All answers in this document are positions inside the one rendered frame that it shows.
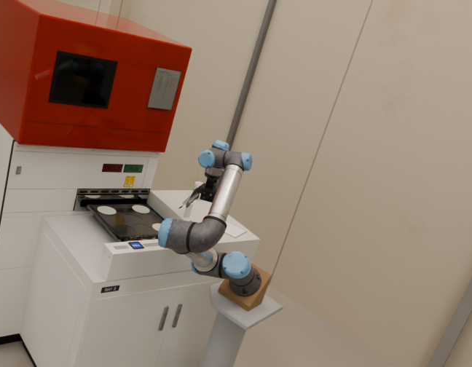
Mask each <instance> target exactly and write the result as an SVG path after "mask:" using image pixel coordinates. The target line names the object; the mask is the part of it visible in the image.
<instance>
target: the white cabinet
mask: <svg viewBox="0 0 472 367"><path fill-rule="evenodd" d="M222 280H224V279H222V278H217V277H211V276H206V275H199V274H196V273H195V272H193V270H192V271H186V272H176V273H170V274H165V275H155V276H148V277H138V278H133V279H126V280H117V281H111V282H105V283H95V284H94V283H93V282H92V281H91V279H90V278H89V277H88V276H87V274H86V273H85V272H84V270H83V269H82V268H81V267H80V265H79V264H78V263H77V262H76V260H75V259H74V257H73V256H72V255H71V254H70V253H69V251H68V250H67V248H66V247H65V246H64V244H63V243H62V242H61V241H60V239H59V238H58V237H57V235H56V234H55V233H54V232H53V230H52V229H51V228H50V226H49V225H48V224H47V222H46V221H45V220H44V219H43V218H42V222H41V226H40V230H39V236H38V240H37V245H36V252H35V256H34V262H33V266H32V270H31V278H30V282H29V286H28V292H27V296H26V300H25V307H24V312H23V319H22V323H21V327H20V336H21V338H22V339H23V346H24V348H25V350H26V352H27V354H28V356H29V358H30V359H31V362H32V363H33V365H34V367H200V363H201V360H202V357H203V354H204V351H205V348H206V345H207V343H208V339H209V336H210V334H211V330H212V327H213V324H214V321H215V319H216V315H217V312H218V311H217V310H216V309H214V308H213V307H212V306H211V300H210V291H209V288H210V285H212V284H215V283H218V282H220V281H222Z"/></svg>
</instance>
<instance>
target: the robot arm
mask: <svg viewBox="0 0 472 367"><path fill-rule="evenodd" d="M228 150H229V144H228V143H226V142H224V141H219V140H215V141H214V142H213V145H212V148H210V149H206V150H204V151H202V152H201V153H200V154H199V156H198V162H199V164H200V165H201V166H202V167H203V168H205V176H206V177H207V181H206V183H203V184H202V185H201V186H199V187H197V188H196V189H195V190H194V191H193V192H192V195H191V197H190V198H189V200H188V202H187V204H186V208H187V207H189V206H190V204H191V203H193V202H194V200H197V199H198V198H199V197H200V200H205V201H207V202H212V204H211V208H210V210H209V212H208V215H207V216H205V217H204V218H203V220H202V222H200V223H198V222H193V221H184V220H178V219H173V218H166V219H165V220H163V222H162V223H161V225H160V229H159V232H158V244H159V246H160V247H162V248H169V249H171V250H173V251H174V252H176V253H177V254H181V255H185V256H187V257H188V258H189V259H191V265H192V270H193V272H195V273H196V274H199V275H206V276H211V277H217V278H222V279H226V280H229V284H230V287H231V289H232V290H233V292H234V293H236V294H237V295H238V296H251V295H253V294H255V292H257V291H258V290H259V288H260V285H261V275H260V274H259V271H258V270H257V269H256V268H255V267H253V266H251V263H250V261H249V259H248V257H247V256H246V255H245V254H244V253H241V252H239V251H232V252H230V253H222V252H218V251H215V250H214V249H213V248H212V247H213V246H214V245H216V244H217V242H218V241H219V240H220V239H221V238H222V236H223V235H224V233H225V230H226V227H227V223H226V220H227V216H228V214H229V210H230V208H231V206H232V202H233V199H234V198H235V194H236V191H237V188H238V186H239V183H240V179H241V178H242V175H243V171H249V170H250V169H251V166H252V162H253V160H252V156H251V154H249V153H244V152H238V151H228ZM223 168H225V171H224V170H222V169H223ZM222 172H224V174H223V176H222V178H221V181H220V184H219V187H218V189H216V184H217V180H219V179H220V175H221V173H222ZM200 193H201V195H200Z"/></svg>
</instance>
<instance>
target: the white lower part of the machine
mask: <svg viewBox="0 0 472 367"><path fill-rule="evenodd" d="M41 222H42V216H23V217H3V218H2V217H1V216H0V344H7V343H11V342H18V341H22V340H23V339H22V338H21V336H20V327H21V323H22V319H23V312H24V307H25V300H26V296H27V292H28V286H29V282H30V278H31V270H32V266H33V262H34V256H35V252H36V245H37V240H38V236H39V230H40V226H41Z"/></svg>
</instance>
